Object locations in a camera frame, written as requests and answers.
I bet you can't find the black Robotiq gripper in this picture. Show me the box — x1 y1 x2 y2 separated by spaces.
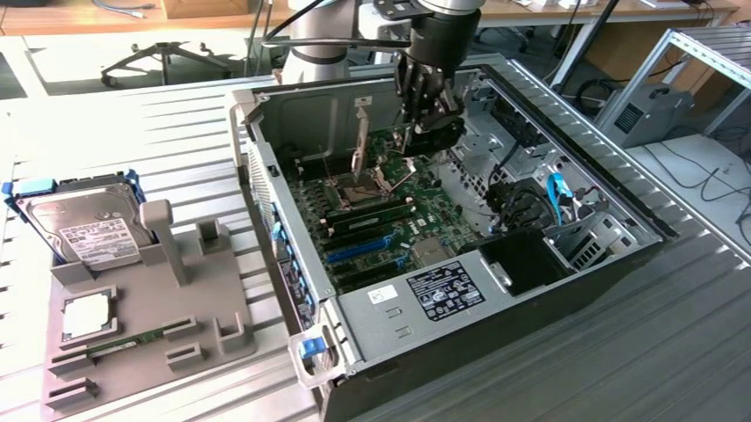
394 15 482 94

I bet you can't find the black graphics card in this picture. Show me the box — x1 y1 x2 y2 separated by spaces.
348 105 469 182

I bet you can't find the black office chair base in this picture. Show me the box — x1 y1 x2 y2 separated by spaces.
477 25 537 55
98 41 230 88

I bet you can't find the metal disk bay cage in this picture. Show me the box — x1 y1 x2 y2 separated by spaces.
444 87 565 213

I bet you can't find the metal socket cover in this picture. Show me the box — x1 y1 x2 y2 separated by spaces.
369 153 420 186

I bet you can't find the wooden desk with white legs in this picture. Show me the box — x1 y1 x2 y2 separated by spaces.
477 0 741 85

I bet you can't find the thin metal locking lever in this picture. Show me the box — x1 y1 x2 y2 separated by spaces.
317 143 340 184

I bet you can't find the CPU socket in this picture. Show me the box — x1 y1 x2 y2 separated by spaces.
329 174 394 211

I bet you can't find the green motherboard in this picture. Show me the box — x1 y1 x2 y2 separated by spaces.
286 127 489 295

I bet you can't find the grey control box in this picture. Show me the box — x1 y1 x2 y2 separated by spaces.
609 83 696 149

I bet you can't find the installed RAM stick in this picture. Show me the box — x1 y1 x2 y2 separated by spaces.
324 204 414 233

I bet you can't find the silver chipset heatsink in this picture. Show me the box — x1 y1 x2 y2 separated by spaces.
409 239 456 267

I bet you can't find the blue expansion slot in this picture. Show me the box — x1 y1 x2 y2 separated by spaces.
325 236 393 265

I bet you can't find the grey power supply unit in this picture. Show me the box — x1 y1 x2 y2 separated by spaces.
334 257 517 373

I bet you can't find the open black PC case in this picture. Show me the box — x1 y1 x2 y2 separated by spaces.
226 52 681 422

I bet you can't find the hard disk in blue caddy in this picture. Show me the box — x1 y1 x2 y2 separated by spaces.
2 169 148 273

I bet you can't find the blue case latch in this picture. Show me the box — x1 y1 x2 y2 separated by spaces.
297 335 326 360

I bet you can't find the grey parts rack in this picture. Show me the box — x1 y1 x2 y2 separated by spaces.
38 200 258 414

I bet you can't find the silver CPU chip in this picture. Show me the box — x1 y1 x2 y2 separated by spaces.
61 294 117 340

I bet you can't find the green loose RAM stick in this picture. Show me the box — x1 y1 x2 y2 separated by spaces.
84 329 166 360

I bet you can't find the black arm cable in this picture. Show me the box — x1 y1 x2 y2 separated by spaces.
257 0 413 78

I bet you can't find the black wire bundle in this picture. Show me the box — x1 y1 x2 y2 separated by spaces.
485 182 557 230

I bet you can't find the blue data wire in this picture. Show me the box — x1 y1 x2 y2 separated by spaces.
544 172 570 229

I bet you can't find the aluminium frame shelf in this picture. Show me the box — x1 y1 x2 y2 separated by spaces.
591 24 751 138

